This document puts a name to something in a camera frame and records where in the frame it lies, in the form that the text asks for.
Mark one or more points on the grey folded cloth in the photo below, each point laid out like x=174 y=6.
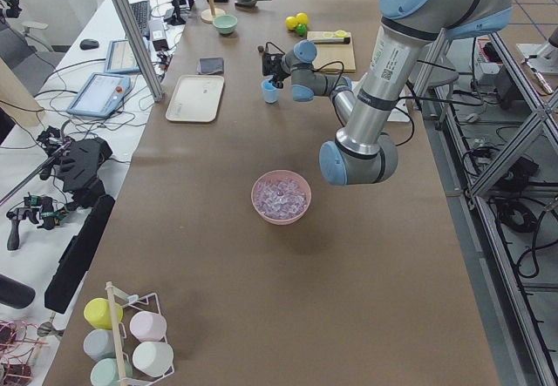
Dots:
x=210 y=66

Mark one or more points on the cream rabbit serving tray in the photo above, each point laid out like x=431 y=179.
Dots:
x=196 y=99

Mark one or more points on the pink bowl of ice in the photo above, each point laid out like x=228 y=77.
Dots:
x=281 y=197

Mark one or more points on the yellow lemon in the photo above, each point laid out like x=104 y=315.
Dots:
x=302 y=18
x=291 y=23

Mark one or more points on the blue teach pendant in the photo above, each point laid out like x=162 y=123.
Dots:
x=100 y=96
x=120 y=58

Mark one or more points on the pink plastic cup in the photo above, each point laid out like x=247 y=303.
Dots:
x=148 y=326

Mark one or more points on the steel ice scoop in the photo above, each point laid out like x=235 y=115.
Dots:
x=248 y=4

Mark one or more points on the green lime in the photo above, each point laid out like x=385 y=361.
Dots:
x=301 y=30

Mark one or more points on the black computer mouse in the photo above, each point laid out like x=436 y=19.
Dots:
x=88 y=44

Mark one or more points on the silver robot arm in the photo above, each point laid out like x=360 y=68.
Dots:
x=361 y=152

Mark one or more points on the yellow plastic cup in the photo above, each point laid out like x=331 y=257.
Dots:
x=97 y=313

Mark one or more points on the wooden cup tree stand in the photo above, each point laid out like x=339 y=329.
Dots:
x=210 y=14

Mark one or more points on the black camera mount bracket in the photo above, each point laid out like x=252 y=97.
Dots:
x=270 y=51

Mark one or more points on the bamboo cutting board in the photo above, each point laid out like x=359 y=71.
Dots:
x=331 y=57

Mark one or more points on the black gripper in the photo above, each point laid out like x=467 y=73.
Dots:
x=277 y=71

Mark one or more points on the white plastic cup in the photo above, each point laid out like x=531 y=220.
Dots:
x=153 y=358

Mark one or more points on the mint green bowl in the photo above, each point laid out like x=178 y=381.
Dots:
x=225 y=24

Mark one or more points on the mint plastic cup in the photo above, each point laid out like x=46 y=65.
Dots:
x=105 y=373

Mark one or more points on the white wire cup rack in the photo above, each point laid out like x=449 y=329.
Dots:
x=123 y=307

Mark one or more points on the grey plastic cup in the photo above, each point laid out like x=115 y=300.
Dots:
x=99 y=345

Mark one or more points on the light blue plastic cup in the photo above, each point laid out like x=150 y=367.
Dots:
x=269 y=92

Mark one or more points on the black keyboard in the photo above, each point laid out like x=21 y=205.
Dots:
x=142 y=12

